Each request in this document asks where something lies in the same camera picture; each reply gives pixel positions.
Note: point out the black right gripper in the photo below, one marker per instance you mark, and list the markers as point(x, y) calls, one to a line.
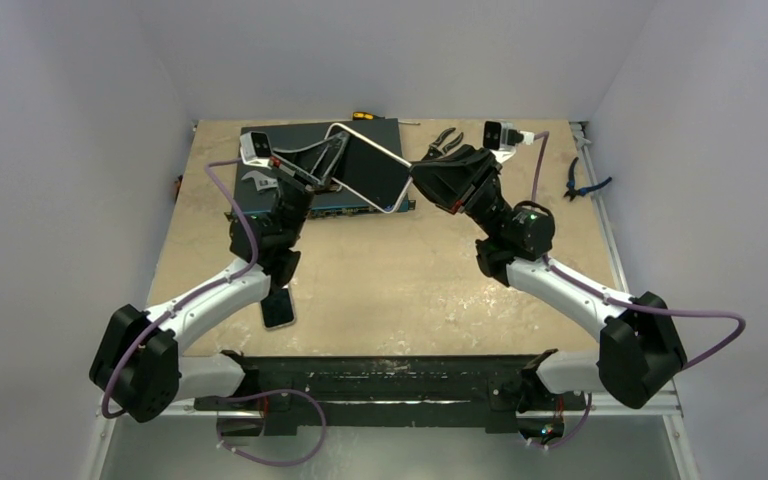
point(461, 176)

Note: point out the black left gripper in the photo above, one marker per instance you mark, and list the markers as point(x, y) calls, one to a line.
point(322, 165)

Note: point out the phone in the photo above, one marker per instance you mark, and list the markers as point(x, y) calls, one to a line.
point(372, 166)
point(278, 309)

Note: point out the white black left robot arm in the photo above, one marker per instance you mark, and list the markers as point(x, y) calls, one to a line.
point(139, 365)

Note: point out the phone in clear case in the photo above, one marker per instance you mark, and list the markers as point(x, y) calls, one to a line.
point(278, 309)

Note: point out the yellow black screwdriver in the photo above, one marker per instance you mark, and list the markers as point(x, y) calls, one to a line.
point(363, 115)

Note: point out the black grey wire stripper pliers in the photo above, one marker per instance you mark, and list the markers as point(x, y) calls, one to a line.
point(445, 142)

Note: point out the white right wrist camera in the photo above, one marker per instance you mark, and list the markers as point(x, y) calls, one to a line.
point(502, 138)

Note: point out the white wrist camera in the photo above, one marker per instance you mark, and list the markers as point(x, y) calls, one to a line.
point(255, 149)
point(502, 138)

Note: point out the red handled adjustable wrench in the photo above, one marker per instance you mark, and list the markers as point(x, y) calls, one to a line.
point(261, 181)

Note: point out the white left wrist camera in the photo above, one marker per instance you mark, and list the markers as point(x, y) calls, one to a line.
point(255, 149)

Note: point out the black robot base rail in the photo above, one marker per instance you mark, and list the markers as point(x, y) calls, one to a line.
point(495, 393)

